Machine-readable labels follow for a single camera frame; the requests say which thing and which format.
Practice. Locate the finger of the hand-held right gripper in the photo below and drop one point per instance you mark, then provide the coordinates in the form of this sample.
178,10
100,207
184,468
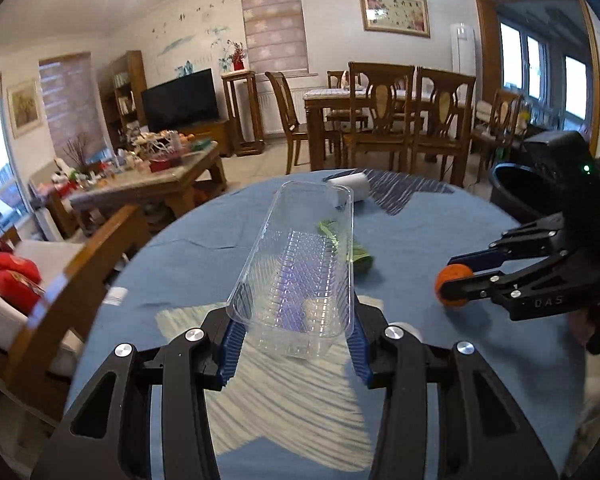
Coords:
480,257
510,280

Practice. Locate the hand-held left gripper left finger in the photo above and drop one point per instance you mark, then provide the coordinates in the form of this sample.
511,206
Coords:
230,355

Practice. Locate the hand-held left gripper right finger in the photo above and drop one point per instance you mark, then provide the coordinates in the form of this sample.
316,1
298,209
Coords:
358,357

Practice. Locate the orange ball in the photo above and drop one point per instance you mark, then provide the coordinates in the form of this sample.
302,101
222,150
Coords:
459,271

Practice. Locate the black bin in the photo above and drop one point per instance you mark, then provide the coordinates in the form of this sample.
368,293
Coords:
510,200

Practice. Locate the clear plastic tray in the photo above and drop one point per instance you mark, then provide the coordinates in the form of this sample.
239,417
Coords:
300,270

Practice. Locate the round table blue cloth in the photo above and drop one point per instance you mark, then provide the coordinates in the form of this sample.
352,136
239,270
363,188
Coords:
430,385

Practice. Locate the green leaf scrap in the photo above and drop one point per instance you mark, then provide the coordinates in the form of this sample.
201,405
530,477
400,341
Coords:
361,258

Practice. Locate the small white paper label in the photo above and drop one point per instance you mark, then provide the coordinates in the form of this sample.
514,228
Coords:
115,296

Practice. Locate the wooden dining chair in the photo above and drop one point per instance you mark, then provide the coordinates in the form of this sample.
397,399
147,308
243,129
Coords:
285,110
380,110
500,120
445,120

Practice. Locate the white paper roll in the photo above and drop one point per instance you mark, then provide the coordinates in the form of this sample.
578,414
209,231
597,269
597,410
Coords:
357,185

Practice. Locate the wooden coffee table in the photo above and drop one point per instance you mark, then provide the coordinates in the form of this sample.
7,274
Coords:
145,190

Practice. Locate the wooden sofa with white cushions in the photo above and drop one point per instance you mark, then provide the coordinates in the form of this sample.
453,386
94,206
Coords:
45,310

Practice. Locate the white standing air conditioner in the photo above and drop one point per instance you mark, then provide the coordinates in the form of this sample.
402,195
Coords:
464,60

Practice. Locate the red box on coffee table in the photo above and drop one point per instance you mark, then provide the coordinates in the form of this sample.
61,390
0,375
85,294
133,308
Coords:
165,165

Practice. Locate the green box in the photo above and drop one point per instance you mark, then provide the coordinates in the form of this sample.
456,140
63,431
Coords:
201,145

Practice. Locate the wooden dining table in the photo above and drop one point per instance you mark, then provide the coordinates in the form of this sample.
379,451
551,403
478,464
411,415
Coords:
325,105

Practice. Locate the wooden television cabinet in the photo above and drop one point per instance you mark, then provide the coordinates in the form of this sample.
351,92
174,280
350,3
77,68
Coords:
215,135

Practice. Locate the red cushion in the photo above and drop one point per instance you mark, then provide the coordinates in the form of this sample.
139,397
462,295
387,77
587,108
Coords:
17,290
15,262

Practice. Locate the tall wooden plant stand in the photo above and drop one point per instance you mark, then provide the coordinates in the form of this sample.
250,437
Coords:
242,110

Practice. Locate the white radiator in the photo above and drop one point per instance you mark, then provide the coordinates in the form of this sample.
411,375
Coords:
272,110

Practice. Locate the framed floral picture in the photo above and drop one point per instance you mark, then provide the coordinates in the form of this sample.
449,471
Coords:
395,12

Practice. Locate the black television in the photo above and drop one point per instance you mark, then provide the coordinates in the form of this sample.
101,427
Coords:
180,100

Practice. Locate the red vase with flowers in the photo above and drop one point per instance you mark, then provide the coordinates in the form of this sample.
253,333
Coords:
237,62

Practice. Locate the wooden bookshelf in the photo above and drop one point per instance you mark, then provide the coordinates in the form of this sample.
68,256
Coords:
137,75

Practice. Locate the pink patterned window blind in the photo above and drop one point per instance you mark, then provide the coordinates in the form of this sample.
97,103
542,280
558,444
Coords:
72,105
275,30

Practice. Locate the framed sunflower picture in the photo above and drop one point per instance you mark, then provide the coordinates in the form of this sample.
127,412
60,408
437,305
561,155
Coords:
24,107

